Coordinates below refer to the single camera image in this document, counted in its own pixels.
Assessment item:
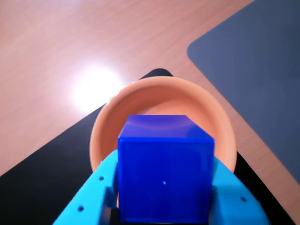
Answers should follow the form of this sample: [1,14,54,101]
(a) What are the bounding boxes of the orange bowl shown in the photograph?
[90,76,238,174]

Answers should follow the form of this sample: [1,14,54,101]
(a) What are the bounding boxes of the blue cube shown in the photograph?
[117,114,215,224]

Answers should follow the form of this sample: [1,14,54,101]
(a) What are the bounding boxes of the turquoise gripper finger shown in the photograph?
[210,157,273,225]
[53,149,119,225]

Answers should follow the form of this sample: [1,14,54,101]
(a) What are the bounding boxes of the black mat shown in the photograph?
[0,67,300,225]

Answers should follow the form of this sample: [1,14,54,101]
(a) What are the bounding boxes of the grey mat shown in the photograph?
[186,0,300,186]

